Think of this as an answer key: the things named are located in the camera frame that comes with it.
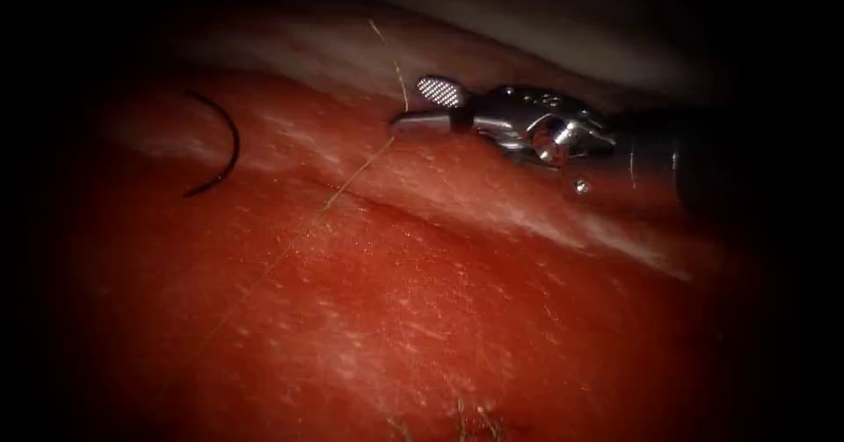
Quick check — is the right arm needle driver jaw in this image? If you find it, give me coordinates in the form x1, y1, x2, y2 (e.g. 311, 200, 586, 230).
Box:
389, 109, 457, 133
415, 74, 471, 109

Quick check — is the right arm needle driver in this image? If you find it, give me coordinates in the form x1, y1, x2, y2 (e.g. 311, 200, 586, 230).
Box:
451, 84, 618, 169

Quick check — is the tan thread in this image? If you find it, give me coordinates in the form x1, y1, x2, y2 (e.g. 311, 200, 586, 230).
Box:
191, 18, 411, 377

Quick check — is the tissue pad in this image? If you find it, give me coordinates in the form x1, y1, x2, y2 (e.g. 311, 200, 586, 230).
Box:
59, 0, 766, 442

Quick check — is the curved steel needle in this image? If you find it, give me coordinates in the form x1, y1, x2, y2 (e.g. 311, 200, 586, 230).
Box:
182, 91, 241, 199

